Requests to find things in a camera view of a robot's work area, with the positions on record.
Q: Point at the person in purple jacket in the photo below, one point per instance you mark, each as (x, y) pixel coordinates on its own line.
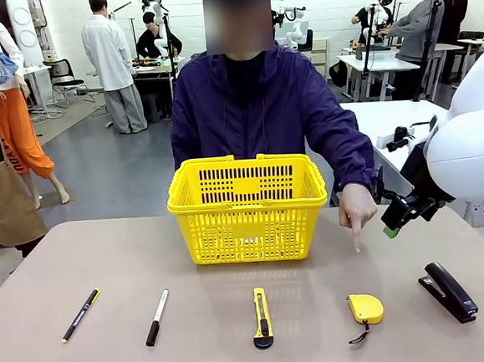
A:
(261, 104)

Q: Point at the person's left forearm purple sleeve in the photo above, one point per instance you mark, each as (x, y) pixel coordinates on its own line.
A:
(355, 155)

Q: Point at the person in white coat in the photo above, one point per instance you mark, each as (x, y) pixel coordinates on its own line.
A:
(109, 61)

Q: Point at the person in grey sweater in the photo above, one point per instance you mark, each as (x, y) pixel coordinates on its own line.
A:
(416, 29)

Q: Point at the black stapler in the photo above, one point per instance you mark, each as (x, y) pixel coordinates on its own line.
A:
(447, 290)

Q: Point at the black webcam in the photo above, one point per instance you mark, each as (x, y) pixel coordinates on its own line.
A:
(399, 135)

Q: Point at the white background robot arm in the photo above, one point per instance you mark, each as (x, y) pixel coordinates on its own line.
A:
(159, 32)
(297, 30)

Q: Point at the black pen with yellow ends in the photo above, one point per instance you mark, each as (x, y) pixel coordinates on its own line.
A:
(80, 315)

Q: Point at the white side table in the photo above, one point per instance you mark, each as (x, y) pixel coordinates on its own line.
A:
(383, 115)

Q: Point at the person's left hand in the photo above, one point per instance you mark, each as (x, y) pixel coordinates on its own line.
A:
(357, 205)

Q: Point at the yellow plastic shopping basket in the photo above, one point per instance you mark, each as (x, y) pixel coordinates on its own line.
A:
(246, 185)

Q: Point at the beige drawer cabinet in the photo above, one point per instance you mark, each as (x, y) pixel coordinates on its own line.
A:
(320, 55)

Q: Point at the seated person in black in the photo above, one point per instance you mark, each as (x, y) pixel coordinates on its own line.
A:
(147, 43)

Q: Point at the white background desk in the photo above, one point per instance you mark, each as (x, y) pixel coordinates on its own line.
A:
(383, 63)

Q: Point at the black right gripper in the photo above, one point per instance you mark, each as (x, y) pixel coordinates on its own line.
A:
(407, 207)

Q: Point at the white standing air conditioner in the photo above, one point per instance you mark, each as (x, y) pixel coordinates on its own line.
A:
(23, 34)

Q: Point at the black camera stand pole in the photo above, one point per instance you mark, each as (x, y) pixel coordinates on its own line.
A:
(368, 53)
(427, 53)

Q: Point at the person in black jacket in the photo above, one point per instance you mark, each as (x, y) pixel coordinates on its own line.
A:
(455, 17)

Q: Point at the white marker with black cap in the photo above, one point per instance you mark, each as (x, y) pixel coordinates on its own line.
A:
(157, 317)

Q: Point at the yellow tape measure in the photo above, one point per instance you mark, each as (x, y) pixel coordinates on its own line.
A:
(365, 307)

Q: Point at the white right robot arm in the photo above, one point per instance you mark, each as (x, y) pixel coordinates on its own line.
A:
(475, 158)

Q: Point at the dark work table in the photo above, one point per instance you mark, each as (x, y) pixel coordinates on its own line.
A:
(154, 76)

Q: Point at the yellow utility knife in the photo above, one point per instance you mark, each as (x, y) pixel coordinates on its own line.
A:
(261, 313)

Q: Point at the person in black top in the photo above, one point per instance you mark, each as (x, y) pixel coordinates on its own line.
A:
(363, 14)

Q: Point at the black office chair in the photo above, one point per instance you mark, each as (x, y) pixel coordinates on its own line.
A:
(58, 69)

